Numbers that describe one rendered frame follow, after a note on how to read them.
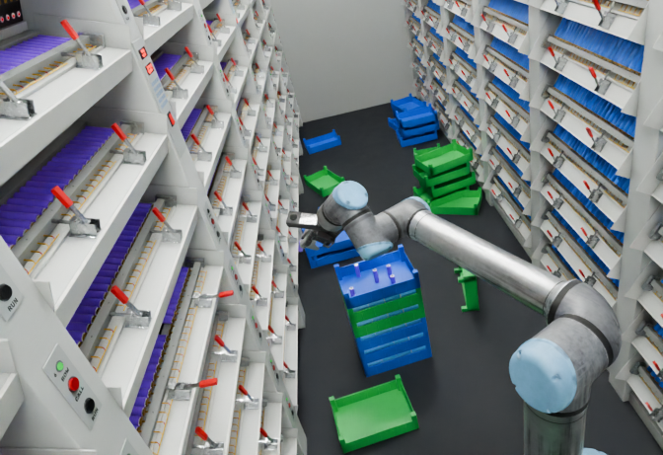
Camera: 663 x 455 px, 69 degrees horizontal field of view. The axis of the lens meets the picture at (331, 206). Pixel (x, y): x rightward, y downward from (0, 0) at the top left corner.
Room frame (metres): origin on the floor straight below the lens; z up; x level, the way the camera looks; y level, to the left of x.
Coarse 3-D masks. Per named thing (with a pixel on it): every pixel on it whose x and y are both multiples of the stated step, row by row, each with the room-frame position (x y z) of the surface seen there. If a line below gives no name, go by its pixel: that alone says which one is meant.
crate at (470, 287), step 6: (456, 270) 1.92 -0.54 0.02; (462, 270) 1.70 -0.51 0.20; (462, 276) 1.66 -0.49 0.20; (468, 276) 1.65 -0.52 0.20; (474, 276) 1.64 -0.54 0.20; (462, 282) 1.83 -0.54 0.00; (468, 282) 1.64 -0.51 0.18; (474, 282) 1.63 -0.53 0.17; (468, 288) 1.64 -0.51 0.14; (474, 288) 1.63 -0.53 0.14; (468, 294) 1.64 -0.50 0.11; (474, 294) 1.63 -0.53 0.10; (468, 300) 1.64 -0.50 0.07; (474, 300) 1.63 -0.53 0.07; (462, 306) 1.66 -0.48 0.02; (468, 306) 1.64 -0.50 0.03; (474, 306) 1.63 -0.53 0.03
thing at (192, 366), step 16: (192, 256) 1.12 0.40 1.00; (208, 256) 1.11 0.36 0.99; (208, 272) 1.08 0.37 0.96; (208, 288) 1.02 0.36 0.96; (192, 320) 0.90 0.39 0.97; (208, 320) 0.90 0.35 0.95; (192, 336) 0.85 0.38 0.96; (208, 336) 0.86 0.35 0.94; (192, 352) 0.80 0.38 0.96; (176, 368) 0.76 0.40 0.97; (192, 368) 0.76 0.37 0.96; (176, 400) 0.68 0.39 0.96; (192, 400) 0.68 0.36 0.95; (144, 416) 0.64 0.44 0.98; (176, 416) 0.64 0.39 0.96; (192, 416) 0.67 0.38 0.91; (176, 432) 0.61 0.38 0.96; (160, 448) 0.58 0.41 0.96; (176, 448) 0.57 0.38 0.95
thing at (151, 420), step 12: (192, 276) 1.03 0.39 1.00; (192, 288) 0.99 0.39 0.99; (180, 312) 0.90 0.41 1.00; (180, 324) 0.86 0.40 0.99; (192, 324) 0.88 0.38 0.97; (180, 336) 0.83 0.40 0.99; (168, 348) 0.79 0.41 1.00; (168, 360) 0.75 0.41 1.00; (168, 372) 0.72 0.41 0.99; (180, 372) 0.74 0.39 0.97; (156, 384) 0.70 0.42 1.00; (156, 396) 0.67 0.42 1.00; (156, 408) 0.64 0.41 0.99; (156, 420) 0.62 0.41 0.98; (144, 432) 0.59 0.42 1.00
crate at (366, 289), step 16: (384, 256) 1.63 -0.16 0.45; (400, 256) 1.62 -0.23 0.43; (336, 272) 1.59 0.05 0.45; (352, 272) 1.62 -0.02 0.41; (368, 272) 1.60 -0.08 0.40; (384, 272) 1.58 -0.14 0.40; (400, 272) 1.55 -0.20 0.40; (416, 272) 1.44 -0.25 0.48; (368, 288) 1.51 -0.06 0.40; (384, 288) 1.43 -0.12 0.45; (400, 288) 1.43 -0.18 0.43; (352, 304) 1.42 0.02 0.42
